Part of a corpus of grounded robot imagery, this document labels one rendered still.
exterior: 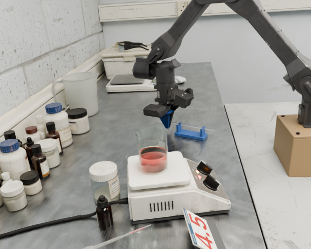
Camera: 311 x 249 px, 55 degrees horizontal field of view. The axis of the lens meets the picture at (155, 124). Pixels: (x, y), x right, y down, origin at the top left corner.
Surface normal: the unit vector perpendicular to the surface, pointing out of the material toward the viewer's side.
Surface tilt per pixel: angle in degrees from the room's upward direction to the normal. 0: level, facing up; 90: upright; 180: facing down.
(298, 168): 90
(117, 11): 90
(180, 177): 0
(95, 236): 0
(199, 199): 90
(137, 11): 90
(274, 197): 0
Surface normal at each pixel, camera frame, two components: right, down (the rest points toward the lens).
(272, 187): -0.06, -0.92
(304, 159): -0.11, 0.40
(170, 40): -0.19, 0.02
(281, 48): -0.54, 0.34
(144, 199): 0.11, 0.39
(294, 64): -0.77, -0.10
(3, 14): 0.99, -0.02
